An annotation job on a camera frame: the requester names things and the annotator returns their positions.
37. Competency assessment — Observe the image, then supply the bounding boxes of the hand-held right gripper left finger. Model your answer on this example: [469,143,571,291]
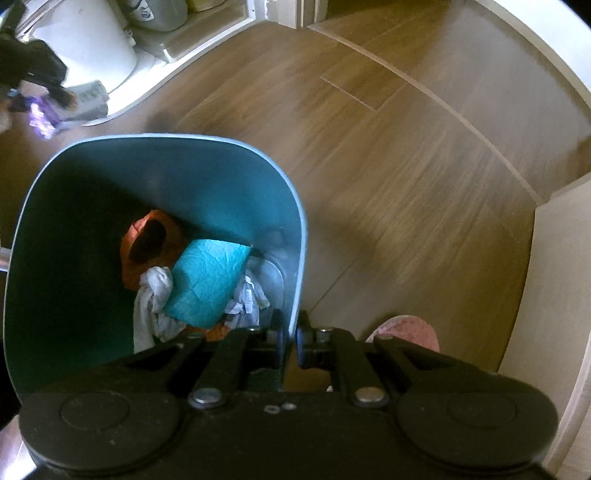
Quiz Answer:
[122,308,284,411]

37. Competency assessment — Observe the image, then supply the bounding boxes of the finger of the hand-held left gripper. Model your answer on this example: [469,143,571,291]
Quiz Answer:
[44,83,80,112]

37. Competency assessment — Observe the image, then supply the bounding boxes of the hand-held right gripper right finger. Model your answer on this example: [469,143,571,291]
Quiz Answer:
[295,310,462,409]

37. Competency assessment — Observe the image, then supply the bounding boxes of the white purple carton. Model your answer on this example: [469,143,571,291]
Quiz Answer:
[28,79,110,139]

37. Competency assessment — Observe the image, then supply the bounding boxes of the teal cleaning cloth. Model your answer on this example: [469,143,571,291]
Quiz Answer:
[164,239,252,329]

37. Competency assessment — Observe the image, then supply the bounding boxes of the white cloth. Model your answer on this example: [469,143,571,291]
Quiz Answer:
[133,265,188,354]

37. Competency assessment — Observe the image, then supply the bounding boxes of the orange wrapper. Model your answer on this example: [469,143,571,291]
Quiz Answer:
[120,209,232,343]

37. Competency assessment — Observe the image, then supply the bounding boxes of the teal plastic waste bin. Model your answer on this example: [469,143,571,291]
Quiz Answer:
[2,133,309,407]

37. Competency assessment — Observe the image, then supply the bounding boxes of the white round container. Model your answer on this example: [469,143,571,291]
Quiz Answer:
[25,0,139,114]

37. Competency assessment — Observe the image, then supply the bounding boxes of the pink slipper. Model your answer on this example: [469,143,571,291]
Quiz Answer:
[366,315,440,356]

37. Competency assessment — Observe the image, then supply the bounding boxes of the grey plastic bag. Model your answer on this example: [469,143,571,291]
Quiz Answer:
[122,0,188,33]

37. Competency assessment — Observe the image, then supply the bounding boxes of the white shelf unit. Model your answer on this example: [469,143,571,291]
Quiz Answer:
[108,0,273,116]

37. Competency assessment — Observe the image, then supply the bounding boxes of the beige cabinet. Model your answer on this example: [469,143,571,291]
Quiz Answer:
[496,173,591,480]

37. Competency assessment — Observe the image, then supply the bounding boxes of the white door frame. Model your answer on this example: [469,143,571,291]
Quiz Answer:
[272,0,329,27]

